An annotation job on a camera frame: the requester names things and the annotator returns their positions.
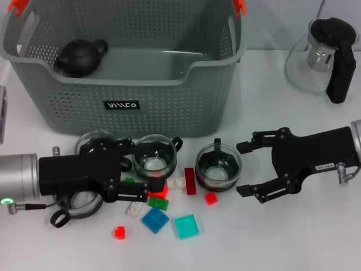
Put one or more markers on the glass teacup with black sleeve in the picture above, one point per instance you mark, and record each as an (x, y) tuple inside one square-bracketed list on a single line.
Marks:
[(154, 166), (84, 137), (217, 172), (84, 202)]

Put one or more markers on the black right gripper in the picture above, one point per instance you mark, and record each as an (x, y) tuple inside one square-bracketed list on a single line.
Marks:
[(304, 152)]

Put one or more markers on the small red brick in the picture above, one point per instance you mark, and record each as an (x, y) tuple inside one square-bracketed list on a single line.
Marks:
[(211, 198), (119, 232)]

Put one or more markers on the bright red sloped brick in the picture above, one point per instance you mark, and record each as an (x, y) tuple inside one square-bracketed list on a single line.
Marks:
[(160, 193)]

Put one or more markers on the blue square brick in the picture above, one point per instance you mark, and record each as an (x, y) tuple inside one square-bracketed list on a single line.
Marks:
[(155, 220)]

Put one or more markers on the white thick brick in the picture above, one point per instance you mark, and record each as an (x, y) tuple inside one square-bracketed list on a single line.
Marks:
[(176, 183)]

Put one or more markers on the black clay teapot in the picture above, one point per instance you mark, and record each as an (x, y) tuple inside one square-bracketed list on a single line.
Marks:
[(79, 57)]

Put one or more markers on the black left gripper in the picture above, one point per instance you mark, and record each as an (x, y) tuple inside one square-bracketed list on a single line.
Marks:
[(70, 172)]

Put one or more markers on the dark red long brick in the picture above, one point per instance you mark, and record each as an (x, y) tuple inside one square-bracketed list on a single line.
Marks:
[(190, 180)]

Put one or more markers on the grey perforated storage basket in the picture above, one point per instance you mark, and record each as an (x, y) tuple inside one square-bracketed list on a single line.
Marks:
[(169, 113)]

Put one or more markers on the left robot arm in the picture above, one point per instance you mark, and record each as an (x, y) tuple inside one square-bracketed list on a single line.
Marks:
[(17, 178)]

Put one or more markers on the white flat plate brick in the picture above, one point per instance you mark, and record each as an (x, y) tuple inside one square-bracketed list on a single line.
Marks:
[(134, 209)]

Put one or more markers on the teal square brick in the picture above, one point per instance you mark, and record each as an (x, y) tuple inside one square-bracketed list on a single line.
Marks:
[(187, 227)]

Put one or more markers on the green rectangular brick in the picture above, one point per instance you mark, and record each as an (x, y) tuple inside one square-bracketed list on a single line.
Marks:
[(159, 203)]

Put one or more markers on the green stepped brick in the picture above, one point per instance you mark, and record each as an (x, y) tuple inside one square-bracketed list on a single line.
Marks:
[(129, 180)]

